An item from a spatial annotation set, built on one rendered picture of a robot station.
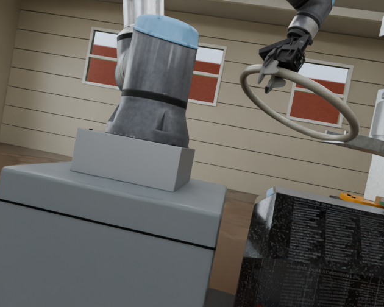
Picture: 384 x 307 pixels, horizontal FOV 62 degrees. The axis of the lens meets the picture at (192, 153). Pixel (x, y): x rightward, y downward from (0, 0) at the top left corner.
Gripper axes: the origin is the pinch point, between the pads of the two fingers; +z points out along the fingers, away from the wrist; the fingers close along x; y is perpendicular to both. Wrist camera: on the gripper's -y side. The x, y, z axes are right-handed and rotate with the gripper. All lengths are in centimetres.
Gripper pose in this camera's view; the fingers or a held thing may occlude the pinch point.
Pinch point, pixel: (262, 84)
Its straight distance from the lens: 111.6
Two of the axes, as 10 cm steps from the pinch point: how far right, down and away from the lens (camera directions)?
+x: 5.6, 4.2, 7.1
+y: 6.3, 3.4, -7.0
